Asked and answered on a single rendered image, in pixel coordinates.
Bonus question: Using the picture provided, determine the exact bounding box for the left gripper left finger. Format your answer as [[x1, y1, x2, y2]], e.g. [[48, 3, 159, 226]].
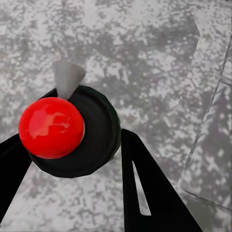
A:
[[0, 133, 32, 223]]

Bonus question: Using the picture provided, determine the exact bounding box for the insectifuge atomizer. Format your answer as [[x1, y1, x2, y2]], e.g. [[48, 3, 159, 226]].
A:
[[18, 60, 122, 179]]

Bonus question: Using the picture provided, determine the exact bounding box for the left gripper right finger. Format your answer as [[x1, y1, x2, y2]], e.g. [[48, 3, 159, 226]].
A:
[[121, 129, 203, 232]]

